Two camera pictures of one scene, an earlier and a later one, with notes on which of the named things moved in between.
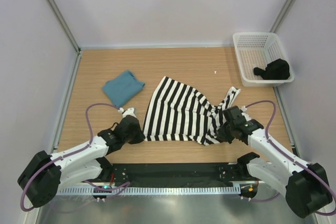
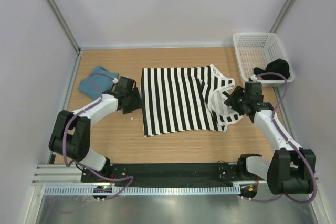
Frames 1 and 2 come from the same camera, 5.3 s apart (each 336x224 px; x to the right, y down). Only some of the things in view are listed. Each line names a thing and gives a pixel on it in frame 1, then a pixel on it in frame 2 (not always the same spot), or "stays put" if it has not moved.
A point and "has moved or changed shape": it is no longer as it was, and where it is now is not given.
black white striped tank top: x=176 y=112 has moved or changed shape
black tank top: x=278 y=69 stays put
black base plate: x=177 y=174 stays put
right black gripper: x=221 y=135 -> x=232 y=100
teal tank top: x=122 y=89 has moved or changed shape
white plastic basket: x=255 y=50 stays put
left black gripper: x=140 y=136 -> x=137 y=104
